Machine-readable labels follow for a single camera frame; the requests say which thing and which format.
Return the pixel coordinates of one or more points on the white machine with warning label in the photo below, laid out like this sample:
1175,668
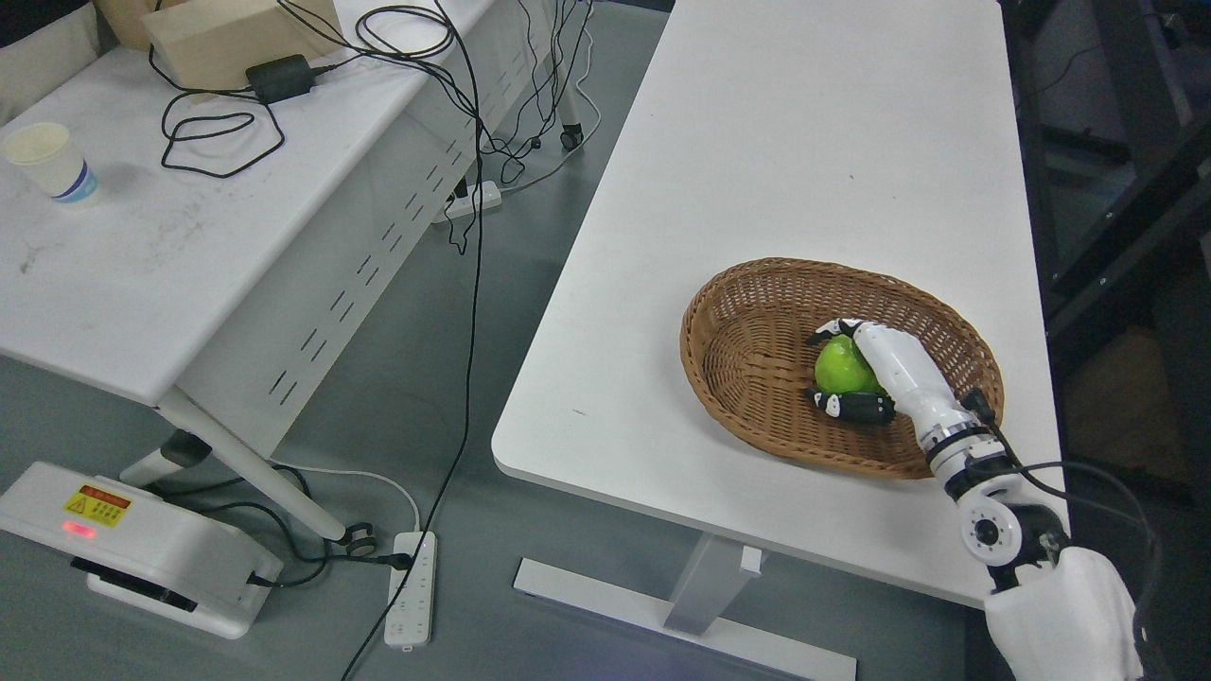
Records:
139,549

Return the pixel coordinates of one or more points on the black power adapter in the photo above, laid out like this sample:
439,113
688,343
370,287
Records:
281,79

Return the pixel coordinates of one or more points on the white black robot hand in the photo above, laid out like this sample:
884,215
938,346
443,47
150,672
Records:
909,382

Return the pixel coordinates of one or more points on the white standing desk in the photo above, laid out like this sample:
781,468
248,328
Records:
876,134

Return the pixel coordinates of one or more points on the white power strip far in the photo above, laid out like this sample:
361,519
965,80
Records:
484,196

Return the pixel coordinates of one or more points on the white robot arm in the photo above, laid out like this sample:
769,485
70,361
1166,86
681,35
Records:
1057,611

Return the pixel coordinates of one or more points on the brown wicker basket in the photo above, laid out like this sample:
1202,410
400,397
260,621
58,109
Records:
745,351

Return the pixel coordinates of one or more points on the white power strip near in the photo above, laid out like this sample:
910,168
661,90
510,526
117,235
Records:
410,595

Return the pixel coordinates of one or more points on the paper cup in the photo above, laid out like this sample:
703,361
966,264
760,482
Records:
46,153

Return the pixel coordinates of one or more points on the white folding table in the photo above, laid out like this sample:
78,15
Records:
223,303

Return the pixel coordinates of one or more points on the cardboard box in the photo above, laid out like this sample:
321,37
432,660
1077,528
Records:
210,45

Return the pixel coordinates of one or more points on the black metal shelf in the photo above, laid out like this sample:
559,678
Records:
1111,100

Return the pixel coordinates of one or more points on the white power strip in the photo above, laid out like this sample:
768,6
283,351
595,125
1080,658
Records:
410,595
484,196

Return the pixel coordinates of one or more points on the green apple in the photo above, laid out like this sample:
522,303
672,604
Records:
841,368

